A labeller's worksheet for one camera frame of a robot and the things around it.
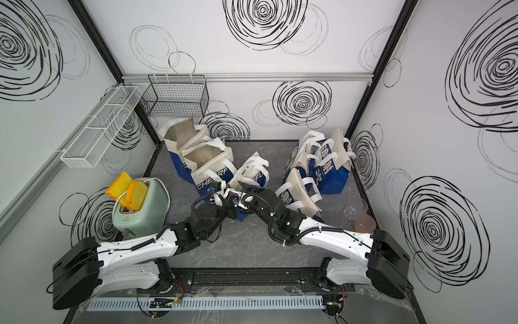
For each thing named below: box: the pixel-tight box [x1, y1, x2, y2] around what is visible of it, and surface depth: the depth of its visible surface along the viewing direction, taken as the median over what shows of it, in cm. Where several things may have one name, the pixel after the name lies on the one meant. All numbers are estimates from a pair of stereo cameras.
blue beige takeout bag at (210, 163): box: [181, 137, 237, 195], surface depth 81 cm
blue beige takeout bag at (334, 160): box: [314, 128, 357, 194], surface depth 92 cm
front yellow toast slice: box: [126, 179, 150, 212], surface depth 77 cm
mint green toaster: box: [111, 176, 171, 239], surface depth 77 cm
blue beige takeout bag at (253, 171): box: [229, 151, 270, 192], surface depth 79 cm
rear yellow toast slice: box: [105, 171, 135, 208], surface depth 77 cm
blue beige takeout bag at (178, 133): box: [158, 117, 208, 184], surface depth 91 cm
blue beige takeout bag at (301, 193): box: [275, 167, 324, 223], surface depth 75 cm
